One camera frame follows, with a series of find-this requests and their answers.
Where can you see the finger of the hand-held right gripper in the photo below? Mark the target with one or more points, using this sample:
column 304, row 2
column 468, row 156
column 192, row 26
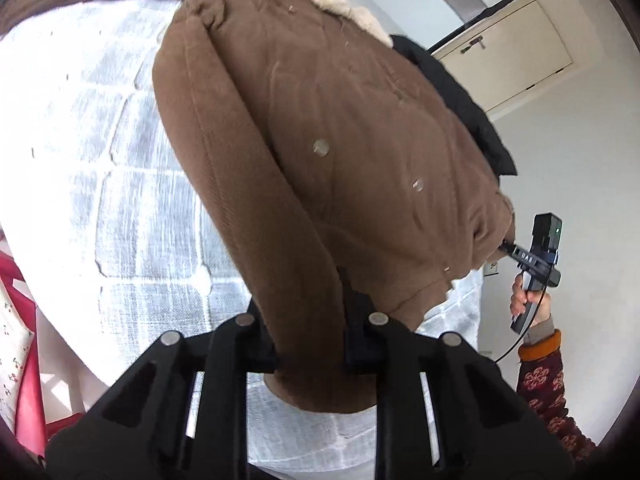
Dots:
column 506, row 248

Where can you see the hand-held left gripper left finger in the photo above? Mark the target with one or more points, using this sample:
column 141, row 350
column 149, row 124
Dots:
column 260, row 355

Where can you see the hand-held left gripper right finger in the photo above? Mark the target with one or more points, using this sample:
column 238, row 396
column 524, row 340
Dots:
column 357, row 340

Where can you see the brown coat with fleece collar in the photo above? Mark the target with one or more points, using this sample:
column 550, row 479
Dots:
column 325, row 110

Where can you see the person's right forearm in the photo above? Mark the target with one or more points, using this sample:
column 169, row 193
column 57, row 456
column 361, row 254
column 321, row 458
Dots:
column 545, row 385

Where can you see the person's right hand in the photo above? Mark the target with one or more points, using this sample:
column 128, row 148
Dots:
column 517, row 300

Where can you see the black padded jacket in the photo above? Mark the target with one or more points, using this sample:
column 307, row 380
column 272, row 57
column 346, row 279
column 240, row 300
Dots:
column 460, row 95

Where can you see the cream room door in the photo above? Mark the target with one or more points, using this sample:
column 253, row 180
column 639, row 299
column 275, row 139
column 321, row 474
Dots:
column 515, row 50

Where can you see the red plastic basin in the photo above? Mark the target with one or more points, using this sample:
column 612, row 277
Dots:
column 27, row 390

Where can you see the white cherry print cloth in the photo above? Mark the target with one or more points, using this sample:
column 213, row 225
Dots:
column 12, row 350

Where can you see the bed with white sheet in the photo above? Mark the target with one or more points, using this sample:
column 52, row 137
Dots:
column 75, row 160

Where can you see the white wall socket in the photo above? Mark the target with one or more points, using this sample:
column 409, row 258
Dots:
column 491, row 269

